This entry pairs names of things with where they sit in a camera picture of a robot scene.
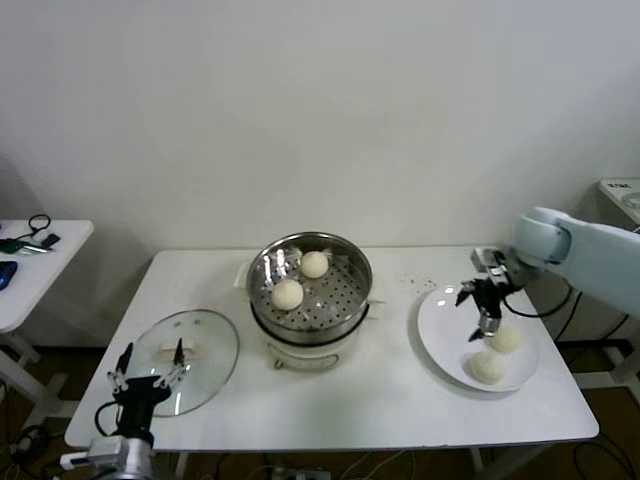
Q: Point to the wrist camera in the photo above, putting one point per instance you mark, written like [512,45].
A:
[482,257]
[105,450]

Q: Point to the blue computer mouse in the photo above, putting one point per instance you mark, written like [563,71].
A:
[7,272]

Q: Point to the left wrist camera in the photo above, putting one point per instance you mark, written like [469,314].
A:
[105,450]

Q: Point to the white steamed baozi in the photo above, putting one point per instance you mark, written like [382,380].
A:
[486,368]
[507,341]
[314,265]
[287,295]

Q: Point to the perforated steel steamer basket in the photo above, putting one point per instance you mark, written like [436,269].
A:
[345,280]

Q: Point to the silver pen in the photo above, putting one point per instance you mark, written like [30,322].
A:
[35,249]

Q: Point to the white side table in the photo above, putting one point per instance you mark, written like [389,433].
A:
[617,197]
[60,260]

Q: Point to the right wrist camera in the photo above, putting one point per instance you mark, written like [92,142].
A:
[482,257]

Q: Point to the small black device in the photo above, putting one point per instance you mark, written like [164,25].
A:
[50,241]

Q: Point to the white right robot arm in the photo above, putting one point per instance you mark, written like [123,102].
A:
[600,245]

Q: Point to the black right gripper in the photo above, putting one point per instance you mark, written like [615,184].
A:
[490,297]

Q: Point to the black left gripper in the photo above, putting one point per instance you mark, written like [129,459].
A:
[139,400]

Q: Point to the white round plate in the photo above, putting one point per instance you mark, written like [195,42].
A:
[440,320]

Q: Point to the round glass pot lid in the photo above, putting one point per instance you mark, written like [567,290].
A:
[215,350]

